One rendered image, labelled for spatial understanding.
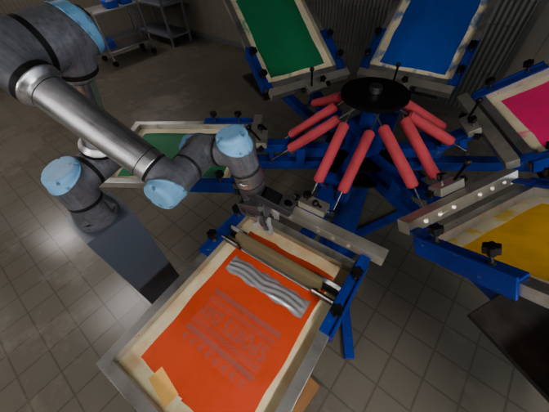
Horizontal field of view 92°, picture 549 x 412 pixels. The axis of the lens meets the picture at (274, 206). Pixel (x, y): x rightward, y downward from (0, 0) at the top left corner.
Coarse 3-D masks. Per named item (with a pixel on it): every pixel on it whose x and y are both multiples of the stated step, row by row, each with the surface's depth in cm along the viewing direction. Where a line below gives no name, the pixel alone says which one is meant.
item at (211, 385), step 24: (312, 264) 108; (288, 288) 102; (264, 312) 96; (288, 312) 96; (288, 336) 91; (192, 384) 83; (216, 384) 83; (264, 384) 82; (192, 408) 79; (216, 408) 79; (240, 408) 79
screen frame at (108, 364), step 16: (240, 224) 120; (272, 224) 118; (224, 240) 114; (304, 240) 111; (208, 256) 109; (320, 256) 109; (336, 256) 106; (192, 272) 104; (176, 288) 100; (160, 304) 97; (144, 320) 93; (128, 336) 90; (320, 336) 87; (112, 352) 87; (320, 352) 84; (112, 368) 84; (304, 368) 81; (128, 384) 81; (304, 384) 79; (128, 400) 78; (144, 400) 78; (288, 400) 76
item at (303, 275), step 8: (240, 232) 107; (240, 240) 107; (248, 240) 104; (256, 240) 104; (248, 248) 107; (256, 248) 103; (264, 248) 102; (264, 256) 103; (272, 256) 99; (280, 256) 99; (272, 264) 104; (280, 264) 99; (288, 264) 97; (296, 264) 97; (288, 272) 100; (296, 272) 96; (304, 272) 94; (312, 272) 94; (304, 280) 97; (312, 280) 93; (320, 280) 92; (320, 288) 97
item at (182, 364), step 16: (240, 256) 112; (224, 272) 107; (272, 272) 106; (208, 288) 103; (224, 288) 103; (240, 288) 103; (256, 288) 102; (192, 304) 100; (176, 320) 96; (160, 336) 93; (176, 336) 93; (160, 352) 90; (176, 352) 89; (192, 352) 89; (176, 368) 86; (192, 368) 86; (176, 384) 83
